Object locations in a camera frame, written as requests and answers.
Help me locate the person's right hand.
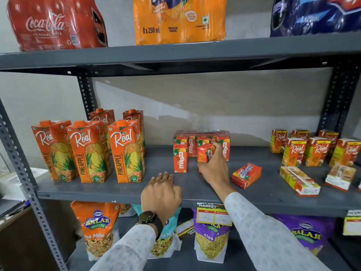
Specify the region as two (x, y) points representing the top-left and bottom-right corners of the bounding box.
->
(197, 142), (231, 187)

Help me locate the person's left hand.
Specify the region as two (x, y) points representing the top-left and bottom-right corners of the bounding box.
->
(141, 172), (183, 221)

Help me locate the small mango juice box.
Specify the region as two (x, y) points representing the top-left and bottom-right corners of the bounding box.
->
(231, 163), (262, 190)
(173, 144), (188, 174)
(197, 143), (215, 163)

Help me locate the person's right forearm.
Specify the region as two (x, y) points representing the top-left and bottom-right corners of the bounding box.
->
(210, 179), (332, 271)

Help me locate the person's left forearm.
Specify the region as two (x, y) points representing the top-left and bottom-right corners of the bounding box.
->
(90, 224), (156, 271)

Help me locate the shrink-wrapped mango juice box pack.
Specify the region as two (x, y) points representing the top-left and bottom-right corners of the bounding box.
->
(173, 130), (231, 162)

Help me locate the yellow price tag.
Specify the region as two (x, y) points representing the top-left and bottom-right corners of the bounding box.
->
(174, 218), (195, 240)
(196, 202), (232, 227)
(343, 210), (361, 236)

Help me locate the black wristwatch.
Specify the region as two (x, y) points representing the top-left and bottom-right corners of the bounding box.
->
(137, 211), (164, 240)

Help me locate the teal snack bag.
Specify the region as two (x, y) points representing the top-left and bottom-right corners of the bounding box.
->
(133, 205), (182, 259)

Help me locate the clear snack bag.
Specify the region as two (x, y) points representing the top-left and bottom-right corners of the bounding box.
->
(119, 204), (137, 217)

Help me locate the large pineapple juice carton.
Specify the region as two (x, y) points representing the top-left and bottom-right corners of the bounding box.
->
(108, 120), (146, 183)
(31, 120), (79, 182)
(66, 120), (113, 183)
(89, 108), (116, 155)
(123, 109), (146, 157)

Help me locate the orange snack bag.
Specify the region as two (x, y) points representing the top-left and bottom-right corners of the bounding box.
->
(71, 201), (121, 262)

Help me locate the group of mixed fruit juice boxes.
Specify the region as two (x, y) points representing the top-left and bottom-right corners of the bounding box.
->
(269, 129), (361, 197)

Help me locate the gray metal shelving rack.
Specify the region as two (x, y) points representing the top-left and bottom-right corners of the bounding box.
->
(0, 32), (361, 271)

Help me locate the large purple snack bag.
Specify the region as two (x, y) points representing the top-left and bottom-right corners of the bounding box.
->
(272, 214), (336, 256)

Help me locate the orange soda bottle pack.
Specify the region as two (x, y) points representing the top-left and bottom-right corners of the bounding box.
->
(133, 0), (227, 46)

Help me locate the brown wooden cabinet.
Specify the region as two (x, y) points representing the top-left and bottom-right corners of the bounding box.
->
(0, 205), (74, 271)

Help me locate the blue soda bottle pack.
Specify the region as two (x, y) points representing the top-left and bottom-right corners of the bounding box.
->
(270, 0), (361, 37)

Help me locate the red soda bottle pack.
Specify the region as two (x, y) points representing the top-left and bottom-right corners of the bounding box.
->
(7, 0), (108, 52)

